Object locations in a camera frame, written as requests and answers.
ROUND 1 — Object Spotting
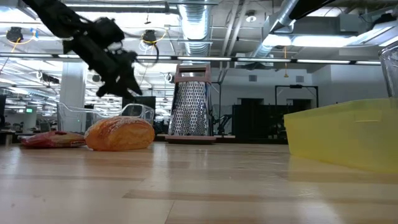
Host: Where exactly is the black frame stand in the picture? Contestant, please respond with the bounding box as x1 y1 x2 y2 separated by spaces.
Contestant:
274 84 320 109

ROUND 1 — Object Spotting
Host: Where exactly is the silver ventilation duct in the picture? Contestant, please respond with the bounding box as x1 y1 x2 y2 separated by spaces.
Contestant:
178 0 213 65

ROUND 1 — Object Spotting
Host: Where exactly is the white pillar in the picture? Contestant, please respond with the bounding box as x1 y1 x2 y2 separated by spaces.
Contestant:
58 61 88 134

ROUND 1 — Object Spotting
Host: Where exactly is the yellow plastic tray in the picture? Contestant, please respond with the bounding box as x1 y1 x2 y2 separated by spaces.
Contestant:
283 98 398 174

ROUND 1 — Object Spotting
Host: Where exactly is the golden bread loaf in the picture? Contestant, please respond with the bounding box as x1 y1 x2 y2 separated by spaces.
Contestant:
84 116 155 152

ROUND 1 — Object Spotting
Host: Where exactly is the black cabinet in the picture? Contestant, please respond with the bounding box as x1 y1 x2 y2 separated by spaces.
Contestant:
231 104 289 141

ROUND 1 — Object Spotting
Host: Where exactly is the red snack packet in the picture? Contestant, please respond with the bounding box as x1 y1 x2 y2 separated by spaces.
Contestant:
19 130 87 149

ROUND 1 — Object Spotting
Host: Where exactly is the steel box grater pink trim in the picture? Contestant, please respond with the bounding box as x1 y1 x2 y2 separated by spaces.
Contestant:
165 63 217 145

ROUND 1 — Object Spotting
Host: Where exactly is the clear plastic container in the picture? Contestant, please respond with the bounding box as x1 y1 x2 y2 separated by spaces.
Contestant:
56 102 155 134
377 43 398 101

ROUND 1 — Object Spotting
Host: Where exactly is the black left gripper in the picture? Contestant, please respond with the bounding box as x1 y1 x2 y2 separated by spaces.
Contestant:
63 16 144 100

